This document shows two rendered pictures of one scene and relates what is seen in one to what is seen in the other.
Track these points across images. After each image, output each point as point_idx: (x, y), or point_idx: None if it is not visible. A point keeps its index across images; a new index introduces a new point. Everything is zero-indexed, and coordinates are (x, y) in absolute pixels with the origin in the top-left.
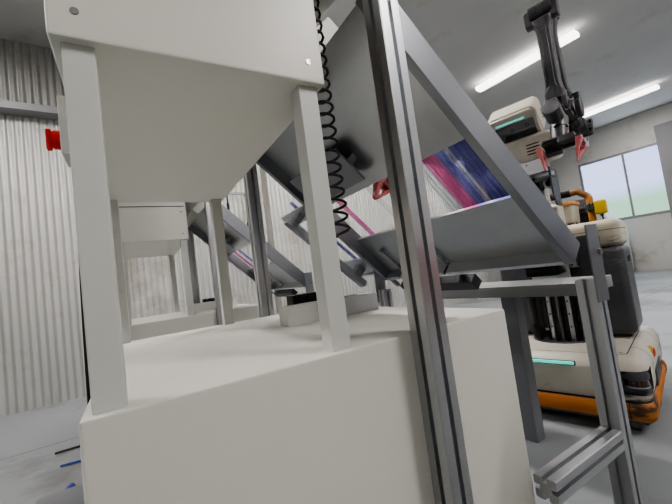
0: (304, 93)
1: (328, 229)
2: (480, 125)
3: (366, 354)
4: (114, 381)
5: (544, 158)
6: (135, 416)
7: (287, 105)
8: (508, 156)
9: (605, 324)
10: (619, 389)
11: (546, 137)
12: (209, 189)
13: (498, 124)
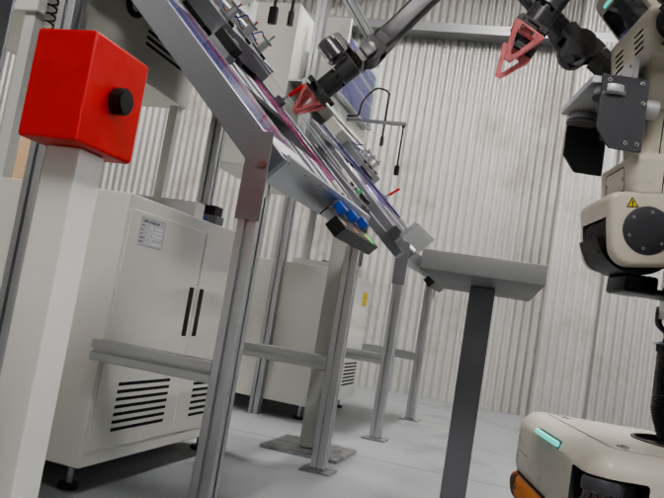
0: (27, 17)
1: (13, 103)
2: (170, 26)
3: (3, 182)
4: None
5: (518, 59)
6: None
7: (45, 23)
8: (198, 54)
9: (238, 245)
10: (231, 321)
11: (648, 20)
12: (144, 93)
13: (603, 0)
